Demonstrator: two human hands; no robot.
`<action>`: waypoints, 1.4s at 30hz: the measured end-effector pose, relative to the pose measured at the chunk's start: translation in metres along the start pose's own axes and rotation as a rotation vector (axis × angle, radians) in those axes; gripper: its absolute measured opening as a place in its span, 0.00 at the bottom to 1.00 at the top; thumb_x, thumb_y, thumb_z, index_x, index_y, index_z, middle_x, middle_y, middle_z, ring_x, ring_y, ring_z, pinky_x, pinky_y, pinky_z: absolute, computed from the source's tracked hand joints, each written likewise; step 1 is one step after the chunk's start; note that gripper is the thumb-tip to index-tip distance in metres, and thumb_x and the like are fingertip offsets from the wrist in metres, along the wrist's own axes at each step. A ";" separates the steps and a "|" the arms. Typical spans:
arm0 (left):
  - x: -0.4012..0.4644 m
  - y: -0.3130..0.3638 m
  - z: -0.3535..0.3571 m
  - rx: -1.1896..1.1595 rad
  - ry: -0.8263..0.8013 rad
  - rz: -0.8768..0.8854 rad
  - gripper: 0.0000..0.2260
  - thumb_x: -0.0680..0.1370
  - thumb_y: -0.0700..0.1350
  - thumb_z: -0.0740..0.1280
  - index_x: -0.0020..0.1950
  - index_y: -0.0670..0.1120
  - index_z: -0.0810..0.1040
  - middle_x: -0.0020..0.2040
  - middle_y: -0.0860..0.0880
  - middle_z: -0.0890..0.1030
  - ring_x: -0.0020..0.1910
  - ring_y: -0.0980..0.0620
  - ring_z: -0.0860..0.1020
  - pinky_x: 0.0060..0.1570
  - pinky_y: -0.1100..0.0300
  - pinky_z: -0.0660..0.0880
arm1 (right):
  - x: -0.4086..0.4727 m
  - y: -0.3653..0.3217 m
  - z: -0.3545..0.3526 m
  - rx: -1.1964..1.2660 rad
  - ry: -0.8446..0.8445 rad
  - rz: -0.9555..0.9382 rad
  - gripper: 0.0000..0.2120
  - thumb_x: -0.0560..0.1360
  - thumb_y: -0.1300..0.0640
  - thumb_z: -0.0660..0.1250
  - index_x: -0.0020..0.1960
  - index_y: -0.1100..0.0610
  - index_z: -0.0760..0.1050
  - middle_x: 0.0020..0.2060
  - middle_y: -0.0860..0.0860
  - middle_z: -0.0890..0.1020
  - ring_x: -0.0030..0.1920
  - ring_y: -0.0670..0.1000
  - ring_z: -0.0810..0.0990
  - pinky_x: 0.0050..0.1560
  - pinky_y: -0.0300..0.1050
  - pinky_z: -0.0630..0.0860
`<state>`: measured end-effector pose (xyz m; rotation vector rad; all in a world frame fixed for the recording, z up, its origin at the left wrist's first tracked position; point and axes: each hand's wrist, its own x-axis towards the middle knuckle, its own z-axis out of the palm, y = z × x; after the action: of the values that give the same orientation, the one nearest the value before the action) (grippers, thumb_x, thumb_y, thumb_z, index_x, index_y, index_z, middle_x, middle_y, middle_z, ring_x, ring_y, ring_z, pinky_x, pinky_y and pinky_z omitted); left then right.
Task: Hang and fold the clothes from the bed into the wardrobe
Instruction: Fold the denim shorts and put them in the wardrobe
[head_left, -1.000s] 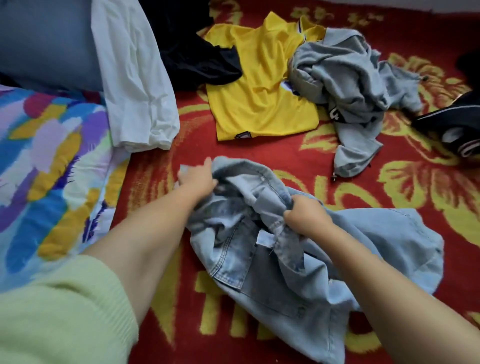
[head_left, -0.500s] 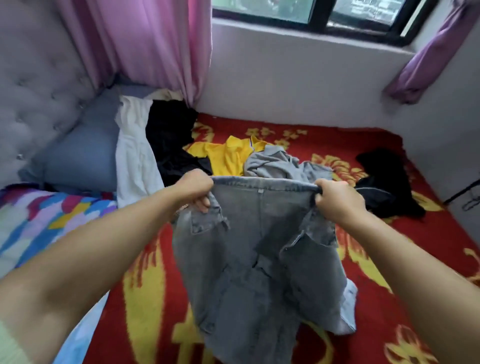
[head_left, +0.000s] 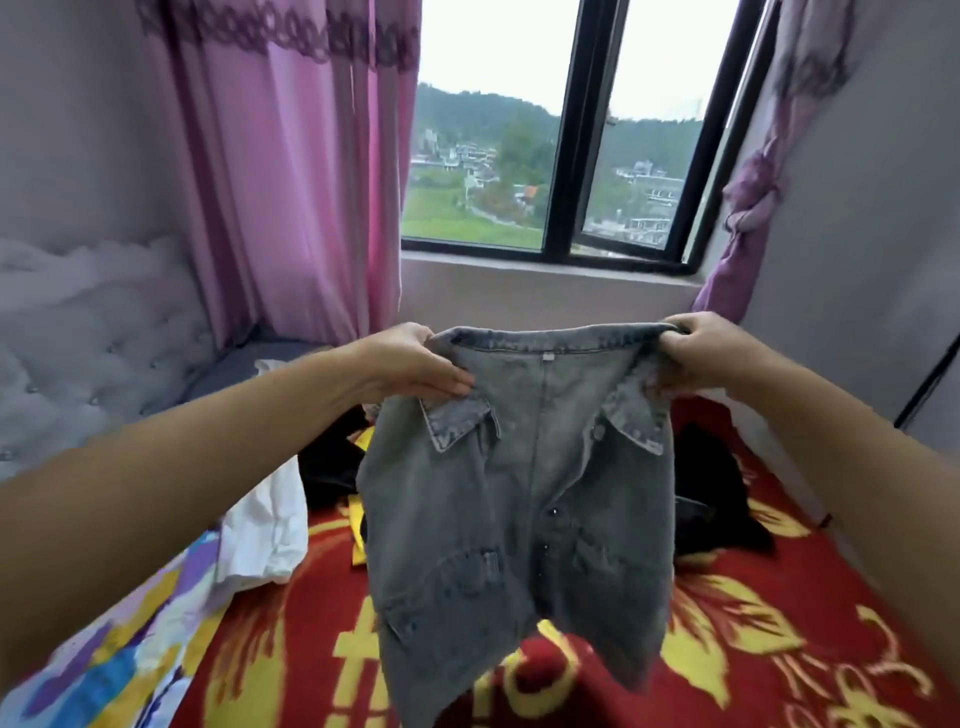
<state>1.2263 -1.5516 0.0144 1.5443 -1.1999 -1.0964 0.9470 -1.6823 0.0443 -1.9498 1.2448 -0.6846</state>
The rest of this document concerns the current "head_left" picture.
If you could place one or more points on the person's left hand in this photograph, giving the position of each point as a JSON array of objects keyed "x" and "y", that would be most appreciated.
[{"x": 398, "y": 365}]

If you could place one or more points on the person's right hand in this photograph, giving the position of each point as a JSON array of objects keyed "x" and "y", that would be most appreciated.
[{"x": 713, "y": 353}]

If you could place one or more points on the light grey denim jacket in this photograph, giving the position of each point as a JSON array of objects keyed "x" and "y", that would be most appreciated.
[{"x": 510, "y": 510}]

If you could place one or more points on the pile of mixed clothes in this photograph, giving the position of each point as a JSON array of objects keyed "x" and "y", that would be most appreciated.
[{"x": 270, "y": 525}]

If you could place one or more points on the person's right forearm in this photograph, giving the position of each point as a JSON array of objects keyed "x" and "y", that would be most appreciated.
[{"x": 870, "y": 480}]

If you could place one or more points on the person's left forearm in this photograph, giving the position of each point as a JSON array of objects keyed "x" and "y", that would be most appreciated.
[{"x": 150, "y": 510}]

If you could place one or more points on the white bed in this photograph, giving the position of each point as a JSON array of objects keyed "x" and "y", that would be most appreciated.
[{"x": 90, "y": 450}]

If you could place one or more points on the grey pillow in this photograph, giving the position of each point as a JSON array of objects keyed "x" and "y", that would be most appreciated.
[{"x": 240, "y": 368}]

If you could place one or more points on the tied pink curtain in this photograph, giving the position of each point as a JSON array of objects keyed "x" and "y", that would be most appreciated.
[{"x": 765, "y": 180}]

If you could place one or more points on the black framed window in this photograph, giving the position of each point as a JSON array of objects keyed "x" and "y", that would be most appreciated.
[{"x": 480, "y": 165}]

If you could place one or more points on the wide pink curtain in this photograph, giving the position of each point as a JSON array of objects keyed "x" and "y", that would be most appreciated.
[{"x": 285, "y": 165}]

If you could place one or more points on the red bedsheet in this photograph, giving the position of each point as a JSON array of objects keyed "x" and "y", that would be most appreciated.
[{"x": 780, "y": 645}]

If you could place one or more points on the white tufted headboard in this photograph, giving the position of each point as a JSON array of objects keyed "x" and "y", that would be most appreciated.
[{"x": 90, "y": 345}]

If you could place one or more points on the colourful patterned pillow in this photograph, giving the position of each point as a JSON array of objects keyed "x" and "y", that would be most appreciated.
[{"x": 105, "y": 660}]

